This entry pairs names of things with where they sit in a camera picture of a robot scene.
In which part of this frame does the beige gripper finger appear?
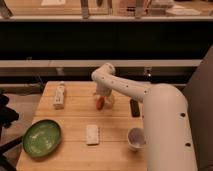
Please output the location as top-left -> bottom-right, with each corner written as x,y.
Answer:
104,94 -> 115,108

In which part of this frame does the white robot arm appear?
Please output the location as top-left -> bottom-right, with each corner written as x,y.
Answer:
91,63 -> 198,171

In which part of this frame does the white sponge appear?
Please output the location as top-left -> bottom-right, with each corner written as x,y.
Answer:
86,125 -> 99,145

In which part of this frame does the black remote control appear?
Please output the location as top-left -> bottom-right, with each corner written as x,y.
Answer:
130,99 -> 140,117

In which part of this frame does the white paper cup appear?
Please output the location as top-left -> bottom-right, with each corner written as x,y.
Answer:
127,127 -> 146,152

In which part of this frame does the white bottle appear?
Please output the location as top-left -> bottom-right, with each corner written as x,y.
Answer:
53,81 -> 65,109

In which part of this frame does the green bowl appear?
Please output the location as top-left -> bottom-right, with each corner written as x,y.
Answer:
22,119 -> 62,158

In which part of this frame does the black office chair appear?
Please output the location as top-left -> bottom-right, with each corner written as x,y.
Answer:
0,90 -> 22,171

